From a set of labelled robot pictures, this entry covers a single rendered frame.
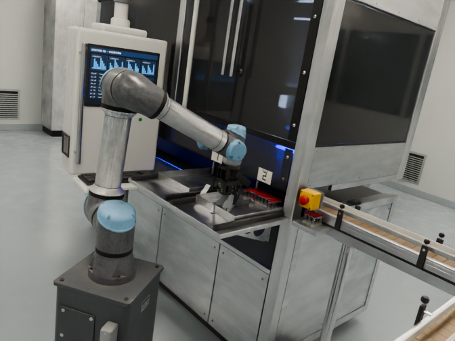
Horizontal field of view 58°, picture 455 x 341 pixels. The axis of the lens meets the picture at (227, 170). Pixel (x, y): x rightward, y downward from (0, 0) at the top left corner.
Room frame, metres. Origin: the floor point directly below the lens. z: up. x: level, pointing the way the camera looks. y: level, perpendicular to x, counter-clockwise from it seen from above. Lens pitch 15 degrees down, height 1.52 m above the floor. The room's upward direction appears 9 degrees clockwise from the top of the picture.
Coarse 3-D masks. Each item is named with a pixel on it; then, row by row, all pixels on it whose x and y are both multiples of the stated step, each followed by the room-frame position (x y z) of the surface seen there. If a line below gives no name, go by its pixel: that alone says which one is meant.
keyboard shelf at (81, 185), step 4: (72, 180) 2.02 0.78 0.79; (76, 180) 1.99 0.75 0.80; (80, 180) 1.99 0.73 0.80; (76, 184) 1.97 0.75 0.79; (80, 184) 1.94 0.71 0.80; (84, 184) 1.94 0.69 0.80; (124, 184) 2.03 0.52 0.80; (128, 184) 2.04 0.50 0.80; (132, 184) 2.05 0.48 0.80; (80, 188) 1.93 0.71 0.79; (84, 188) 1.89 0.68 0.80; (88, 188) 1.89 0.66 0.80; (124, 188) 2.00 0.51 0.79; (128, 188) 2.01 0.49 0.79; (132, 188) 2.03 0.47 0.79; (136, 188) 2.04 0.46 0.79; (88, 192) 1.88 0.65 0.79
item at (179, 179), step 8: (200, 168) 2.17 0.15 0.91; (208, 168) 2.21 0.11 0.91; (160, 176) 1.97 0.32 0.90; (168, 176) 2.03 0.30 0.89; (176, 176) 2.06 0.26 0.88; (184, 176) 2.09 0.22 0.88; (192, 176) 2.11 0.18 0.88; (200, 176) 2.13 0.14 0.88; (208, 176) 2.15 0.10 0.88; (216, 176) 2.18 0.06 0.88; (176, 184) 1.87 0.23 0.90; (184, 184) 1.95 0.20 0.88; (192, 184) 1.97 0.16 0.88; (200, 184) 1.99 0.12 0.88; (208, 184) 2.01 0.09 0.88; (216, 184) 2.03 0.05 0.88; (240, 184) 2.03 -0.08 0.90; (184, 192) 1.82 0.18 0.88
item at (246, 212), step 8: (216, 192) 1.80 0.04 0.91; (240, 192) 1.91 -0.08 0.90; (200, 200) 1.70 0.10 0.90; (208, 200) 1.77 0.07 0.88; (216, 200) 1.78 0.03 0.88; (240, 200) 1.84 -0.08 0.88; (248, 200) 1.85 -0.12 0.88; (208, 208) 1.66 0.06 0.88; (216, 208) 1.63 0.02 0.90; (232, 208) 1.71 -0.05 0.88; (240, 208) 1.73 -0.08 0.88; (248, 208) 1.74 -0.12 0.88; (256, 208) 1.76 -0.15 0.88; (264, 208) 1.78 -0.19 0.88; (280, 208) 1.73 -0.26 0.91; (224, 216) 1.59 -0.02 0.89; (232, 216) 1.55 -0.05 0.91; (240, 216) 1.56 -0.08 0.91; (248, 216) 1.59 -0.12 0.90; (256, 216) 1.63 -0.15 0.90
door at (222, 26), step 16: (192, 0) 2.36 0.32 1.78; (208, 0) 2.26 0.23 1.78; (224, 0) 2.17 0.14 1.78; (192, 16) 2.35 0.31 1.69; (208, 16) 2.25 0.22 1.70; (224, 16) 2.16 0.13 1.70; (208, 32) 2.24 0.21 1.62; (224, 32) 2.15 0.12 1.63; (240, 32) 2.06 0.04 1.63; (208, 48) 2.23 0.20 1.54; (192, 64) 2.31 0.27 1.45; (208, 64) 2.21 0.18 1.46; (192, 80) 2.30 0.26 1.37; (208, 80) 2.20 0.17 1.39; (224, 80) 2.11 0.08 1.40; (192, 96) 2.28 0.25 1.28; (208, 96) 2.19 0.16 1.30; (224, 96) 2.10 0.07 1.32; (208, 112) 2.18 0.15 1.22; (224, 112) 2.09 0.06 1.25
